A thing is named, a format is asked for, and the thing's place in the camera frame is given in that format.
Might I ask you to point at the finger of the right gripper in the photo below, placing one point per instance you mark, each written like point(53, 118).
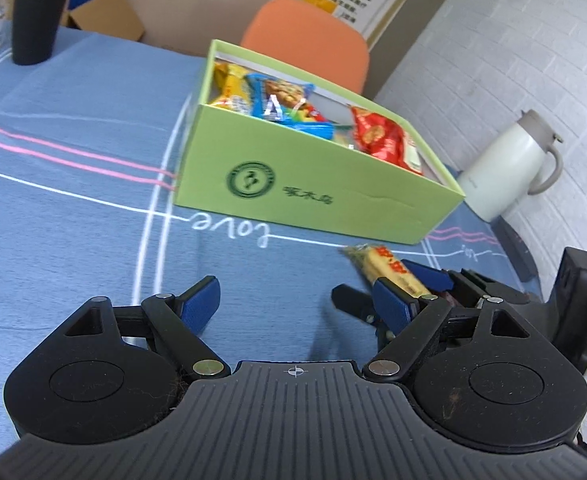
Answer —
point(433, 279)
point(360, 305)

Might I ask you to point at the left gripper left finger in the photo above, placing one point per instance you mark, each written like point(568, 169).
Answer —
point(176, 324)

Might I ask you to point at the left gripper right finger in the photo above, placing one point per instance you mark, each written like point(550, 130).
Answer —
point(416, 324)

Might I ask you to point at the red yellow biscuit pack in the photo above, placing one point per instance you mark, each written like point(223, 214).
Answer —
point(375, 261)

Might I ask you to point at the red snack bag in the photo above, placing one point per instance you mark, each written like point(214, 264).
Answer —
point(384, 139)

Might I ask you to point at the blue cookie pack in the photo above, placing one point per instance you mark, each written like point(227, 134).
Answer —
point(287, 104)

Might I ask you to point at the yellow cake snack pack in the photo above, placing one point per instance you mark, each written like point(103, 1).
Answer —
point(235, 93)

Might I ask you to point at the white thermos jug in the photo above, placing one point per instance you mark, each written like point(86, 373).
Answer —
point(522, 160)

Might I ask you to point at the orange chair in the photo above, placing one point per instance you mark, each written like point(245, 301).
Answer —
point(299, 34)

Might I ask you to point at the brown cardboard box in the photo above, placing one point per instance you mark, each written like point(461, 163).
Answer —
point(115, 18)

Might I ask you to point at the black tumbler cup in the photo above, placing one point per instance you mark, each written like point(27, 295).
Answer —
point(34, 30)

